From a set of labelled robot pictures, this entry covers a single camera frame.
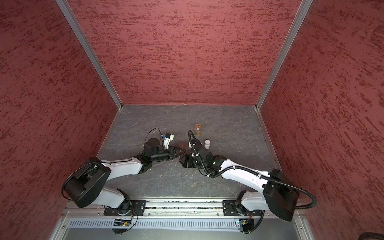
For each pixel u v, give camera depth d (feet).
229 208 2.43
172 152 2.47
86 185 1.43
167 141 2.62
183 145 2.72
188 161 2.28
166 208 2.48
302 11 2.38
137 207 2.44
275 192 1.34
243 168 1.66
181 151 2.66
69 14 2.39
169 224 2.54
